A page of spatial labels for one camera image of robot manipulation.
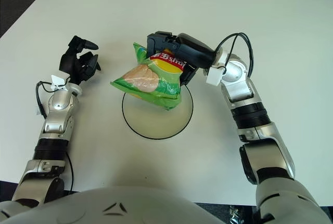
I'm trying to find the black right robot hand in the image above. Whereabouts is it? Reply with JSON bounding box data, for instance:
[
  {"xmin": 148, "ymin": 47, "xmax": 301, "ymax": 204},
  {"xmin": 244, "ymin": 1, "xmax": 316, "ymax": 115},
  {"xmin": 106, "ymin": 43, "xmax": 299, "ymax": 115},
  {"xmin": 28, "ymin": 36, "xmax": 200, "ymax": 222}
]
[{"xmin": 146, "ymin": 30, "xmax": 218, "ymax": 86}]

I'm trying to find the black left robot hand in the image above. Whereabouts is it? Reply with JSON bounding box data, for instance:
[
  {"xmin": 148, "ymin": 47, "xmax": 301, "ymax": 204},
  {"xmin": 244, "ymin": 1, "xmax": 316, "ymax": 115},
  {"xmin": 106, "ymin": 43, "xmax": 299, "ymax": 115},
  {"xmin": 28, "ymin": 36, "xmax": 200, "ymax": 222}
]
[{"xmin": 59, "ymin": 35, "xmax": 101, "ymax": 86}]

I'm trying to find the green chips snack bag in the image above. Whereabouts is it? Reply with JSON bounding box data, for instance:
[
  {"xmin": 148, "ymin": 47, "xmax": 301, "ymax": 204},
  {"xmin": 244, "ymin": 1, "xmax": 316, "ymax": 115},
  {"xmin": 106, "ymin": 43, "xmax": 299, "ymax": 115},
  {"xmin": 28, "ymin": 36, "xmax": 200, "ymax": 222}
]
[{"xmin": 109, "ymin": 42, "xmax": 188, "ymax": 112}]

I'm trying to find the white plate with black rim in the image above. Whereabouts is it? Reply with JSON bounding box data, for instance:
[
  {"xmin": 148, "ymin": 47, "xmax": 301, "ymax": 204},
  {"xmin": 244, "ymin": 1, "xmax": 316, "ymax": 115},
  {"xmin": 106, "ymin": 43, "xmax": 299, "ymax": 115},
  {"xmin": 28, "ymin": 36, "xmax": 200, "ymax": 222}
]
[{"xmin": 121, "ymin": 86, "xmax": 194, "ymax": 140}]

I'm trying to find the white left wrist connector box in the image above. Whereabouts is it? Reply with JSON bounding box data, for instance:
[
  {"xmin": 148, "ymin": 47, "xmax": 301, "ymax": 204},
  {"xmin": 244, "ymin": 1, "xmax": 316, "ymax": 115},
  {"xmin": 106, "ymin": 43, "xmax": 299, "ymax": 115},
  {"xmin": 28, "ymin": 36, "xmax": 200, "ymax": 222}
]
[{"xmin": 50, "ymin": 74, "xmax": 69, "ymax": 91}]

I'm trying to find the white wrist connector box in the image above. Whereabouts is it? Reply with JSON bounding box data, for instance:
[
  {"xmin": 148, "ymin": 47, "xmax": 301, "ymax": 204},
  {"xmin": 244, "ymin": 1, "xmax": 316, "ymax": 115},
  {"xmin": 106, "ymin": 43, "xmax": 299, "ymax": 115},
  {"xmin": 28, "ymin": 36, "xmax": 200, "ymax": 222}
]
[
  {"xmin": 205, "ymin": 67, "xmax": 226, "ymax": 87},
  {"xmin": 50, "ymin": 74, "xmax": 69, "ymax": 91}
]

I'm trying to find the white right wrist connector box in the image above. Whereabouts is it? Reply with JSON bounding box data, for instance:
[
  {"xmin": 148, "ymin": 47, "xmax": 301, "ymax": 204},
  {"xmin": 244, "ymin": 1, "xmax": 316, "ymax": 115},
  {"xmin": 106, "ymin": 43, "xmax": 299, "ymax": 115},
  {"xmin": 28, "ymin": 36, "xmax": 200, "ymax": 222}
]
[{"xmin": 205, "ymin": 67, "xmax": 226, "ymax": 87}]

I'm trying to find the grey robot torso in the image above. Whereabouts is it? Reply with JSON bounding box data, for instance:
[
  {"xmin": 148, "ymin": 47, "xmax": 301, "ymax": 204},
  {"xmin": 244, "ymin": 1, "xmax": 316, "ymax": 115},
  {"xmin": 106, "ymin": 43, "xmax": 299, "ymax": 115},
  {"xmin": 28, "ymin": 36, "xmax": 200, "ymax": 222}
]
[{"xmin": 0, "ymin": 186, "xmax": 232, "ymax": 224}]

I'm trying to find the grey metallic object under table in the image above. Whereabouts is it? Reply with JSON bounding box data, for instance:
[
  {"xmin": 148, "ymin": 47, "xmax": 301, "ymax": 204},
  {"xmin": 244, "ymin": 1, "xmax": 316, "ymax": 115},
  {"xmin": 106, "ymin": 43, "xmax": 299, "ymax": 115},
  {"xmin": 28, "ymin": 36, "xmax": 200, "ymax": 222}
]
[{"xmin": 228, "ymin": 205, "xmax": 247, "ymax": 224}]

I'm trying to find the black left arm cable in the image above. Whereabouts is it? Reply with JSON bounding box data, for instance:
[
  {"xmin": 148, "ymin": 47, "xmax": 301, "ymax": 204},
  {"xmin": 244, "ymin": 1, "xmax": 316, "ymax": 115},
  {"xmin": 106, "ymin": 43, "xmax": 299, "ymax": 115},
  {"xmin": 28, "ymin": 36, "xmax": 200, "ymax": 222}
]
[{"xmin": 35, "ymin": 80, "xmax": 75, "ymax": 192}]

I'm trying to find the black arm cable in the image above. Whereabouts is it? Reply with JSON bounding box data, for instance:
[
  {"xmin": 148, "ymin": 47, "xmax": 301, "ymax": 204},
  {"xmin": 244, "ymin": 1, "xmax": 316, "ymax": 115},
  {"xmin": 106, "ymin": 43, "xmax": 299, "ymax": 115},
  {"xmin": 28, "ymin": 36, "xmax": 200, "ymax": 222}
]
[
  {"xmin": 215, "ymin": 32, "xmax": 254, "ymax": 78},
  {"xmin": 35, "ymin": 80, "xmax": 75, "ymax": 192}
]

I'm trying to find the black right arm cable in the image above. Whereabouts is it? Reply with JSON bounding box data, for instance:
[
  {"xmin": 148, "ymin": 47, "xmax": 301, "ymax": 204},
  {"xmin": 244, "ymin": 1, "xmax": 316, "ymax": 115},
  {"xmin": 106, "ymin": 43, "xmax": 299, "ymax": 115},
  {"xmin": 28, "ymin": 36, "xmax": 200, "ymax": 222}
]
[{"xmin": 215, "ymin": 32, "xmax": 254, "ymax": 78}]

